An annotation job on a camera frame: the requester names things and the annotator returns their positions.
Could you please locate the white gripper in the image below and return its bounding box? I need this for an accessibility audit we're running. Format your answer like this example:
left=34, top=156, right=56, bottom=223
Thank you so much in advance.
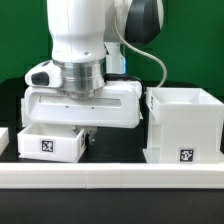
left=24, top=60, right=142, bottom=145

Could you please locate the white front drawer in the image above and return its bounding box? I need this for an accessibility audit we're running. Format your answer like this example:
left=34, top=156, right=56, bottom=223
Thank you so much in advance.
left=17, top=123, right=86, bottom=163

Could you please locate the white drawer cabinet box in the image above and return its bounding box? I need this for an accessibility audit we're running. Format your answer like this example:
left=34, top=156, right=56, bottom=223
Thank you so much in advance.
left=143, top=87, right=224, bottom=164

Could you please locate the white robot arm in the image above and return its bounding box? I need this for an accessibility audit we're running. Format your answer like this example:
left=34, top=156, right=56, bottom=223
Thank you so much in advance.
left=24, top=0, right=164, bottom=128

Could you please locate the white left fence piece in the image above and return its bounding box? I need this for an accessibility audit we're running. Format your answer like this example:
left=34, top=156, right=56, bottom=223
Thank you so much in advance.
left=0, top=127, right=9, bottom=156

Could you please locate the white front fence rail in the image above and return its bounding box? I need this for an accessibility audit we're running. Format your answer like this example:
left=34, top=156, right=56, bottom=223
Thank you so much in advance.
left=0, top=163, right=224, bottom=189

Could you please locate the black cable bundle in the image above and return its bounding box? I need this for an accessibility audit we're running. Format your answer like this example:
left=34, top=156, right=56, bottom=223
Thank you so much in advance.
left=105, top=73, right=148, bottom=101

